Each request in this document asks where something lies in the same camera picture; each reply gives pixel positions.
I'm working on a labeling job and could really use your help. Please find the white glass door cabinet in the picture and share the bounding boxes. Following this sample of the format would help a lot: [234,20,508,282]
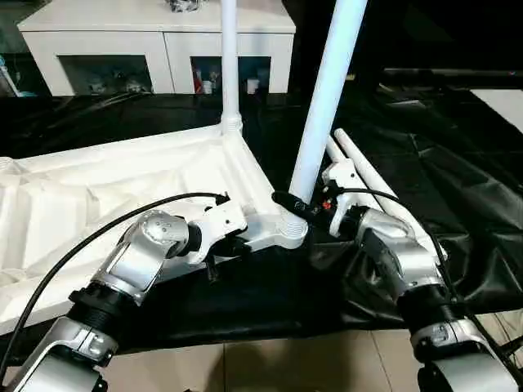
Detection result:
[16,0,296,97]

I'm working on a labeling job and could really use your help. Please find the white plastic table leg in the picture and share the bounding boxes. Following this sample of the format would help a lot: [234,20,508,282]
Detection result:
[219,0,245,136]
[333,128,449,262]
[326,140,393,214]
[288,0,371,205]

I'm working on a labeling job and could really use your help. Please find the black work mat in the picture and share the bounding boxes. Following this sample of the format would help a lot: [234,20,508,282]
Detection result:
[0,91,523,356]

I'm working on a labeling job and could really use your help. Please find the black left wrist camera cable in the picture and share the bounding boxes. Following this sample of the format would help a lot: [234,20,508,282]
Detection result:
[0,191,230,363]

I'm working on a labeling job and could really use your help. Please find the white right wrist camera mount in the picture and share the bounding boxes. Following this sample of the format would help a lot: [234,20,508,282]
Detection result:
[320,158,364,238]

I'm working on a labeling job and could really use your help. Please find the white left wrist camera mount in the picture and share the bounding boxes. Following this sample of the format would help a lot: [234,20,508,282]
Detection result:
[181,195,248,267]

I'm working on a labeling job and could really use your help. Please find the long black rod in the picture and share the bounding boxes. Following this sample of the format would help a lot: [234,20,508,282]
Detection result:
[382,68,523,82]

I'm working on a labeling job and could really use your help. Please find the flat white board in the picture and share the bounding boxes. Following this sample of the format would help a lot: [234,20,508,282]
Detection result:
[469,89,523,136]

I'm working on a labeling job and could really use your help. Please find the teal and white pole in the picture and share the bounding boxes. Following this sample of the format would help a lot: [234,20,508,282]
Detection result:
[0,52,17,98]

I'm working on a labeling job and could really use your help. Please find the black tangled wires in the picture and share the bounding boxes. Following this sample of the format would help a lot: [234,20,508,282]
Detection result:
[480,312,523,371]

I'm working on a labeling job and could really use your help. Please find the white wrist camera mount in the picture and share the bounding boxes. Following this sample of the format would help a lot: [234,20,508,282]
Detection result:
[181,195,248,267]
[320,158,364,238]

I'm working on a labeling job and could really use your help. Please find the small grey patterned ornament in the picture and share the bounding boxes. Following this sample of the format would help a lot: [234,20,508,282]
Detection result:
[165,0,202,12]

